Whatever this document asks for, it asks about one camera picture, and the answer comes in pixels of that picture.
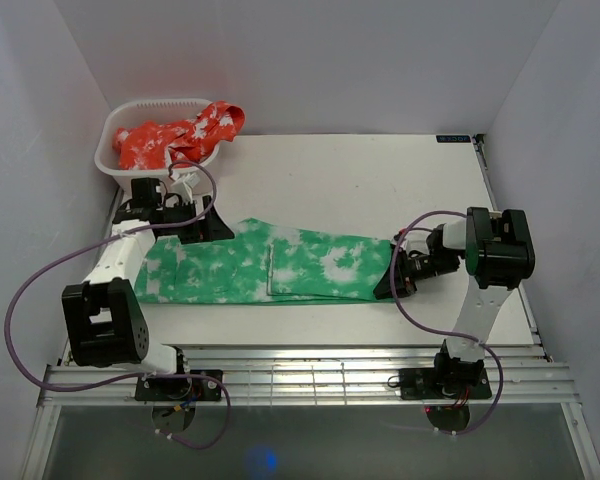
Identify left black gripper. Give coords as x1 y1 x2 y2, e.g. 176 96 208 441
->
160 196 235 245

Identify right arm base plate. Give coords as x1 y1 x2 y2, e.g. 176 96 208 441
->
387 367 492 401

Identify orange tie-dye trousers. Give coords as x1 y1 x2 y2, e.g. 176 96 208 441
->
112 101 245 170

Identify aluminium rail frame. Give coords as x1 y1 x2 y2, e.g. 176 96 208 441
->
21 342 600 479

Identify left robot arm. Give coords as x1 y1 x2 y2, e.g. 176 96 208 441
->
61 178 234 400

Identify white plastic basket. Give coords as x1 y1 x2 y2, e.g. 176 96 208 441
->
94 98 210 194

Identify purple cable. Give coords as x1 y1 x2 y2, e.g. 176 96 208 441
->
2 160 231 449
390 210 504 437

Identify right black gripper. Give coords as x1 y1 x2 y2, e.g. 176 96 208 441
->
373 248 458 300

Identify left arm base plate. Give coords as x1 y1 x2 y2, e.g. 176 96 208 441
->
134 370 224 403

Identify dark table label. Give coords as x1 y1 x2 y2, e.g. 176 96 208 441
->
435 135 472 144

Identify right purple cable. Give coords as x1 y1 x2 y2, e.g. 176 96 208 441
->
390 210 504 437

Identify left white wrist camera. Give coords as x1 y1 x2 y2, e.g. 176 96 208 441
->
169 173 200 203

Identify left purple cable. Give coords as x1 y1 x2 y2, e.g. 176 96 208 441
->
2 160 231 449

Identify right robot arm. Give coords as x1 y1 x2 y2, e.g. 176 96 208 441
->
373 207 535 399

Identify green tie-dye trousers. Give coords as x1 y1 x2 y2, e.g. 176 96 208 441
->
134 218 391 305

